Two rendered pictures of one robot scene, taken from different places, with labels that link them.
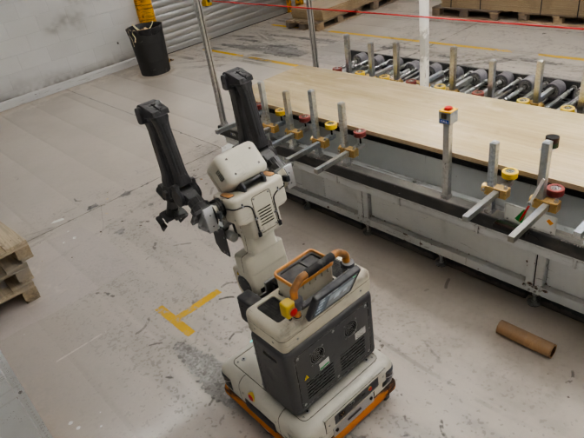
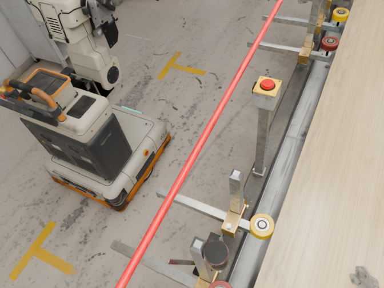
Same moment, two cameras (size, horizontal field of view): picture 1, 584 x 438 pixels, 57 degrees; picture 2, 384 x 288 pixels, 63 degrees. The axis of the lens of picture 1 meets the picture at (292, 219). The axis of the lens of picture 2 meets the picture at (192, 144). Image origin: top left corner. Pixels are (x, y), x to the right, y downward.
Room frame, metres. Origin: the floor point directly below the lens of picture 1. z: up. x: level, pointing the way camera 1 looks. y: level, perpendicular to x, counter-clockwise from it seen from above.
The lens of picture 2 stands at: (2.09, -1.45, 1.92)
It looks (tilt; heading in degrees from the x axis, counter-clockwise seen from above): 53 degrees down; 74
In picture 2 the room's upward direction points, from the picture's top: 12 degrees counter-clockwise
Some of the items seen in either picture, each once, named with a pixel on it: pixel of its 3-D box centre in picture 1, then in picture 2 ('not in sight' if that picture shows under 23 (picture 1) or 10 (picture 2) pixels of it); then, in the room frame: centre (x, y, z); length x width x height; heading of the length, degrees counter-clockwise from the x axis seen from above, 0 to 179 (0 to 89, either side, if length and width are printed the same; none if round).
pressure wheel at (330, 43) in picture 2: (360, 138); (328, 50); (3.14, -0.51, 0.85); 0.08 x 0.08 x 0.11
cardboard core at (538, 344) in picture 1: (525, 338); not in sight; (2.03, -1.15, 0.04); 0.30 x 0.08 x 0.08; 39
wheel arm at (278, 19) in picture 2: (311, 148); (300, 22); (3.21, -0.20, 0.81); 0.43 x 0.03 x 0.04; 129
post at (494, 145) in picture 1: (491, 183); (236, 207); (2.32, -1.03, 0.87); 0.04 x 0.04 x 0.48; 39
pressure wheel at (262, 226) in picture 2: (509, 179); (261, 230); (2.36, -1.13, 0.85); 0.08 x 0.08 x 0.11
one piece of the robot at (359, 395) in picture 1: (355, 399); (79, 184); (1.66, -0.16, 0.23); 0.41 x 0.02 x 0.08; 127
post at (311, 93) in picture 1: (315, 124); (323, 1); (3.30, -0.25, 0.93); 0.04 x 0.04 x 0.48; 39
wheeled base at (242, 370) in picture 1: (306, 375); (109, 151); (1.91, 0.05, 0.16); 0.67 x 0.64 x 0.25; 37
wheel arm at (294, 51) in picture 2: (340, 157); (287, 50); (3.02, -0.36, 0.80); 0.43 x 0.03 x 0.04; 129
